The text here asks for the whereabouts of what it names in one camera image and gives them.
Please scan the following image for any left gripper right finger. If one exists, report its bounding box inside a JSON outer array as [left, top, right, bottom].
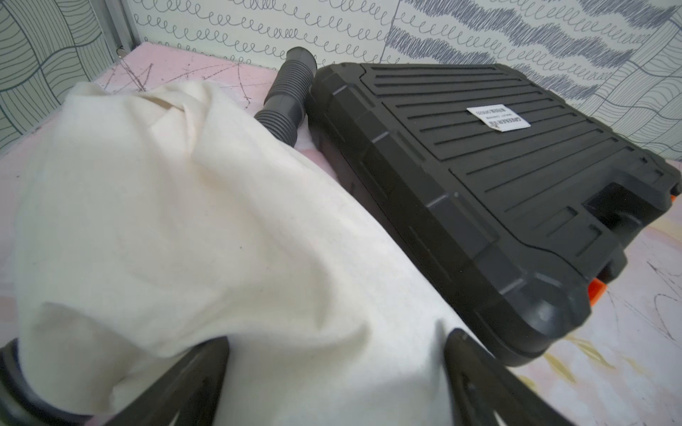
[[444, 328, 571, 425]]

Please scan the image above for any white cloth soil bag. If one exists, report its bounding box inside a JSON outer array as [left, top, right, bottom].
[[12, 82, 462, 425]]

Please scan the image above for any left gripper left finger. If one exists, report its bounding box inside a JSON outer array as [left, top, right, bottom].
[[108, 337, 230, 426]]

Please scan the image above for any black plastic tool case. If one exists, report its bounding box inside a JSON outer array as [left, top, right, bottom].
[[307, 63, 681, 367]]

